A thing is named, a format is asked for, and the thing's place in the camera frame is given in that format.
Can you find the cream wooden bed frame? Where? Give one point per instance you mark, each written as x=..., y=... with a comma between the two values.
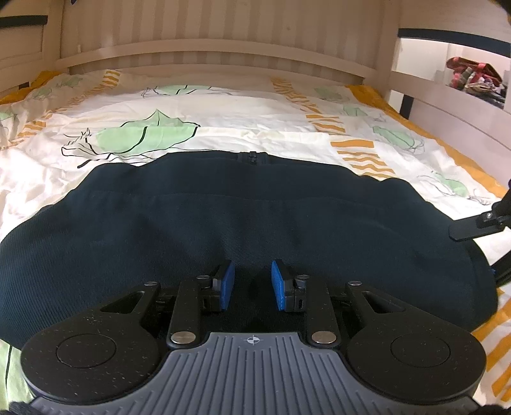
x=223, y=24

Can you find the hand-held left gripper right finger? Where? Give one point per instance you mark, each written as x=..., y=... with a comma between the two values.
x=278, y=284

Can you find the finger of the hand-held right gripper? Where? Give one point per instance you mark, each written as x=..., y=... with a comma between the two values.
x=467, y=228
x=504, y=273

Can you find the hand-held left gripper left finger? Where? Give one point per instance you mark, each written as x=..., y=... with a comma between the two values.
x=226, y=284

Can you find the dark rail strip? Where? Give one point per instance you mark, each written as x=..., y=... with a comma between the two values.
x=451, y=38

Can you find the leaf printed bed sheet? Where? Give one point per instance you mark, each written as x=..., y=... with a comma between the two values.
x=239, y=113

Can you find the dark navy garment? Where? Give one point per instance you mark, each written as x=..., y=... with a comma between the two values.
x=239, y=207

